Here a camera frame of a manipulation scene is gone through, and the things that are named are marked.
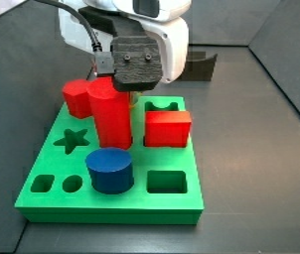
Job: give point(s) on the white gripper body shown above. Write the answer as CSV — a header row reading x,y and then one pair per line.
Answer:
x,y
160,19

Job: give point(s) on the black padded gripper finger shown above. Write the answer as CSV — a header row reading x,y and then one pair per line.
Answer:
x,y
132,59

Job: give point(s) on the green shape sorter board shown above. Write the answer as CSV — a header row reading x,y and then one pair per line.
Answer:
x,y
58,194

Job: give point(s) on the red square block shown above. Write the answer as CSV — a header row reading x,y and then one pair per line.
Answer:
x,y
167,128

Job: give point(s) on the yellow three prong block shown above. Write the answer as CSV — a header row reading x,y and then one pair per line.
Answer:
x,y
133,98

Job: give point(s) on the blue cylinder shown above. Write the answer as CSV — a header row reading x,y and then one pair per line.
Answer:
x,y
110,169

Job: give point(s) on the black curved stand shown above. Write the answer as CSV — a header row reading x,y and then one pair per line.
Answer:
x,y
199,67

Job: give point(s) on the tall red cylinder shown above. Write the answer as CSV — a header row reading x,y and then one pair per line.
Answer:
x,y
109,105

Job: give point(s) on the red hexagonal block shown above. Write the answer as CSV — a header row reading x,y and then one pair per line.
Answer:
x,y
77,98

